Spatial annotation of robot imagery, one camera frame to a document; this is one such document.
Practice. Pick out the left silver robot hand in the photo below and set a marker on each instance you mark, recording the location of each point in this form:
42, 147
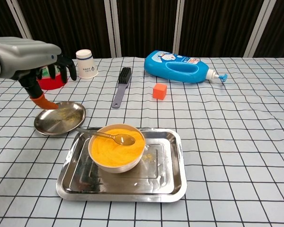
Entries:
26, 54

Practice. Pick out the silver metal spoon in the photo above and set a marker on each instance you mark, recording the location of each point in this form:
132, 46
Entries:
125, 140

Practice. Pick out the round stainless steel plate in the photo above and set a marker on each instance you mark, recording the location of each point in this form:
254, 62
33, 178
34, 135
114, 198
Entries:
59, 120

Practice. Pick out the bowl of yellow powder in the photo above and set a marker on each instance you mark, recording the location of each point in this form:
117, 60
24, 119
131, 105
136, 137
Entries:
113, 153

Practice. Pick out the rectangular stainless steel tray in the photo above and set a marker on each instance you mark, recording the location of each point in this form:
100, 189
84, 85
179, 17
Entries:
156, 179

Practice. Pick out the red tape roll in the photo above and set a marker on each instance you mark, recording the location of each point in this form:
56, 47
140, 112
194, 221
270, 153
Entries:
49, 84

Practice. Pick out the white paper cup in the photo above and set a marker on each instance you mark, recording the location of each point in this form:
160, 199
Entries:
86, 65

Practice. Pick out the grey brush black bristles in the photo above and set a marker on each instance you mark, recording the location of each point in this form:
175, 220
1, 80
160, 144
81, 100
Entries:
123, 80

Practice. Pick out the blue detergent bottle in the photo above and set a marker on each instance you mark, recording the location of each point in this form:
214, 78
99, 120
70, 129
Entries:
161, 65

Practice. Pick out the orange cube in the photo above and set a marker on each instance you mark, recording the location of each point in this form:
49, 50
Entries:
159, 92

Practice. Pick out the white black checkered tablecloth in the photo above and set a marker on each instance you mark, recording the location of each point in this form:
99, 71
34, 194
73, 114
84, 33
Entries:
227, 142

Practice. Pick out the white screen frame post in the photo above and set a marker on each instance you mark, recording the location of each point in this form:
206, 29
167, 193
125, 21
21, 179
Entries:
19, 19
116, 28
258, 28
180, 28

